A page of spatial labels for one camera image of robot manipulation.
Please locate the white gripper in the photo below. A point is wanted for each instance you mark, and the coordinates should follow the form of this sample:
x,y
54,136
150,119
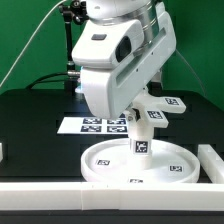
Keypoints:
x,y
109,92

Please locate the white right fence rail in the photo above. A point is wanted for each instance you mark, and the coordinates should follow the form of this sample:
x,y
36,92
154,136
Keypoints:
x,y
212,163

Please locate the white round table top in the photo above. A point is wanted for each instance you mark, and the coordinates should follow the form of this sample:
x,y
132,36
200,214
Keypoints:
x,y
113,161

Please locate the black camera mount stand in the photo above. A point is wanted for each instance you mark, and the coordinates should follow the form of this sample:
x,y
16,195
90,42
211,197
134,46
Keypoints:
x,y
75,12

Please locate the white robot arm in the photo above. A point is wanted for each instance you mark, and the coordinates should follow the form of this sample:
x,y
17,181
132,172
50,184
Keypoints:
x,y
111,12

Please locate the white fence rail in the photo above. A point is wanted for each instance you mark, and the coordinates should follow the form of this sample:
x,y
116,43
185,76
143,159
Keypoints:
x,y
99,196
212,163

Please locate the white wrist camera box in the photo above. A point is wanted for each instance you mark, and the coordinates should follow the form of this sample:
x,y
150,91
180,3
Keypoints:
x,y
104,47

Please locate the white cross-shaped table base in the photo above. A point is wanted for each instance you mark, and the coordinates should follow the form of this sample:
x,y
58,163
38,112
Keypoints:
x,y
152,108

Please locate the white front fence rail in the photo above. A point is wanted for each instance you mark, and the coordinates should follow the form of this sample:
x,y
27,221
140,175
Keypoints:
x,y
99,196

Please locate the white marker sheet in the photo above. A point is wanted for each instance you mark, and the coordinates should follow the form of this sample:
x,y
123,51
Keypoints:
x,y
92,125

